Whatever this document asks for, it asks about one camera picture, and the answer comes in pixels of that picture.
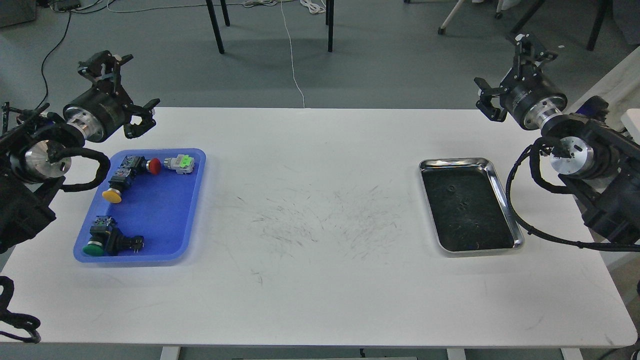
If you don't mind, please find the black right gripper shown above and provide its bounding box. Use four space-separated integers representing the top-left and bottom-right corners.
473 33 568 131

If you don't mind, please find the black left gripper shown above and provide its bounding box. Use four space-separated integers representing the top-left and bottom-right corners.
62 50 161 143

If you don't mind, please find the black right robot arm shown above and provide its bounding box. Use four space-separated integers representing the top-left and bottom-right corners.
474 33 640 253

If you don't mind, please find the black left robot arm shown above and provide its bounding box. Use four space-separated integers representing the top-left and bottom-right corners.
0 50 160 253

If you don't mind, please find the beige cloth cover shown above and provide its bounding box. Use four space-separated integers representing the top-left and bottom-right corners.
567 47 640 130

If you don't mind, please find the blue plastic tray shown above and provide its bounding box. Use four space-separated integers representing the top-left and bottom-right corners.
73 148 207 267

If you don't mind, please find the black chair leg left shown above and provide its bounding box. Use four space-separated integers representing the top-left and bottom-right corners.
205 0 231 55

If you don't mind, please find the black chair leg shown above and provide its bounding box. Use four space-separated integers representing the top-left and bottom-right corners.
205 0 231 55
324 0 335 53

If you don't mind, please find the steel tray with black mat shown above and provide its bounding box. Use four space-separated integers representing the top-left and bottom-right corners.
419 157 525 256

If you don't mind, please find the black chair leg right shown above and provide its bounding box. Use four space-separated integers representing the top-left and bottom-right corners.
324 0 335 53

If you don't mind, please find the red push button switch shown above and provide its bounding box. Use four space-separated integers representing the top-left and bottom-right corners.
119 155 163 176

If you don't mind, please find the black floor cable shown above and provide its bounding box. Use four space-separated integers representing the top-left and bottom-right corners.
37 0 101 108

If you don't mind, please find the yellow push button switch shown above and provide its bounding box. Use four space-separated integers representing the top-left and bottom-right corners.
102 167 133 204

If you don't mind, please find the grey switch with green label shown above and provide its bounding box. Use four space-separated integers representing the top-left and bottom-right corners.
162 153 195 174

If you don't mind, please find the green push button switch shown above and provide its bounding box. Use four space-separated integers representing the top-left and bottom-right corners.
82 215 145 256

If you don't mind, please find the white floor cable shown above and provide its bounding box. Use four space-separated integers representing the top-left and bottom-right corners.
243 0 327 109

